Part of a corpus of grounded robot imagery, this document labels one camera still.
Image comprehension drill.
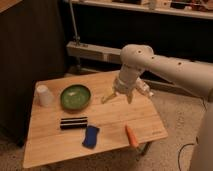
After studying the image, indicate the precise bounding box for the white tube bottle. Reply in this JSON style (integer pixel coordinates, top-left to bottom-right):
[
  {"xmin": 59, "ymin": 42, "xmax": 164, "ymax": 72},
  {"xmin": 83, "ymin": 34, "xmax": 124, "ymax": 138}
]
[{"xmin": 136, "ymin": 78, "xmax": 154, "ymax": 97}]

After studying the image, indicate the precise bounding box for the grey baseboard rail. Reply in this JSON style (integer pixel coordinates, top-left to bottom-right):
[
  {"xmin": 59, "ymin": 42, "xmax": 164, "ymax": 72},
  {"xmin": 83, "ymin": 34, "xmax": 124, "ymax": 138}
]
[{"xmin": 66, "ymin": 41, "xmax": 121, "ymax": 64}]

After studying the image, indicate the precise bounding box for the black floor cable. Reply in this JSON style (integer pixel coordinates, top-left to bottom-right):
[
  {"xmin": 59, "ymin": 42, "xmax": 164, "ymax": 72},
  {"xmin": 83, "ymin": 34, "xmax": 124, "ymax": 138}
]
[{"xmin": 177, "ymin": 142, "xmax": 196, "ymax": 171}]

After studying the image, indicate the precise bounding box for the blue sponge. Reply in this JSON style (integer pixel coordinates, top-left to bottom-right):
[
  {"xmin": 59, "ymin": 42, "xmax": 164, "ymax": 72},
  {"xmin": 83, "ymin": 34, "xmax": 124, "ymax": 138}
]
[{"xmin": 82, "ymin": 125, "xmax": 100, "ymax": 149}]

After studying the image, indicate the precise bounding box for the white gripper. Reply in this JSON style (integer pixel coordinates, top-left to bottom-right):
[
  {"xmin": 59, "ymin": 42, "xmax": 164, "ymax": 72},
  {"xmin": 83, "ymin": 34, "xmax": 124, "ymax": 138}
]
[{"xmin": 101, "ymin": 77, "xmax": 135, "ymax": 104}]

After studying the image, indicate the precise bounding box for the metal pole stand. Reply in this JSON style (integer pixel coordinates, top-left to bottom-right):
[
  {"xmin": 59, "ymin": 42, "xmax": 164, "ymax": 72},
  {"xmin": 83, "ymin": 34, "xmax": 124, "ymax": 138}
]
[{"xmin": 69, "ymin": 0, "xmax": 87, "ymax": 47}]

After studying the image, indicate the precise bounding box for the wooden shelf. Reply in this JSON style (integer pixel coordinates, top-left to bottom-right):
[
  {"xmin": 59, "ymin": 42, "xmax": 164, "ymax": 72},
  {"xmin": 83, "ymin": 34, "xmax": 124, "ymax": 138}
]
[{"xmin": 63, "ymin": 0, "xmax": 213, "ymax": 20}]

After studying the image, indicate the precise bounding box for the white plastic cup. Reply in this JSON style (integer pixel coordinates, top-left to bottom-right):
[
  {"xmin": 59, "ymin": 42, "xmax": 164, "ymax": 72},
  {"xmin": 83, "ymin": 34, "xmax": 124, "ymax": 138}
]
[{"xmin": 36, "ymin": 85, "xmax": 54, "ymax": 107}]

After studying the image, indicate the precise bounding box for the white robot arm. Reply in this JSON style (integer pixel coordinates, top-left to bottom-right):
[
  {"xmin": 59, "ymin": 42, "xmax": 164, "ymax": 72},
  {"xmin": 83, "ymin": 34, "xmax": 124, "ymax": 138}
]
[{"xmin": 102, "ymin": 44, "xmax": 213, "ymax": 171}]

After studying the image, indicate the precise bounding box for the black striped rectangular block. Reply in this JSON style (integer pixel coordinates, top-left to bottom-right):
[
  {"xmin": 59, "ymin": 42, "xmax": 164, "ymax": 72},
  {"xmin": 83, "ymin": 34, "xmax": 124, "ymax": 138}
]
[{"xmin": 60, "ymin": 117, "xmax": 88, "ymax": 130}]

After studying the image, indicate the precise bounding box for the orange carrot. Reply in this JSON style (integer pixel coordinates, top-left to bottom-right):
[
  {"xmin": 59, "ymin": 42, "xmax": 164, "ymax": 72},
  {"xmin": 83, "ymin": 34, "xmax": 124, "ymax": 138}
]
[{"xmin": 125, "ymin": 125, "xmax": 139, "ymax": 148}]

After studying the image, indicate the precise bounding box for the green bowl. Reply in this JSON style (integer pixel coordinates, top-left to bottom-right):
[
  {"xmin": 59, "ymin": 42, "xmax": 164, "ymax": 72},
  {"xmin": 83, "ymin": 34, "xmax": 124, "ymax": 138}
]
[{"xmin": 60, "ymin": 84, "xmax": 91, "ymax": 110}]

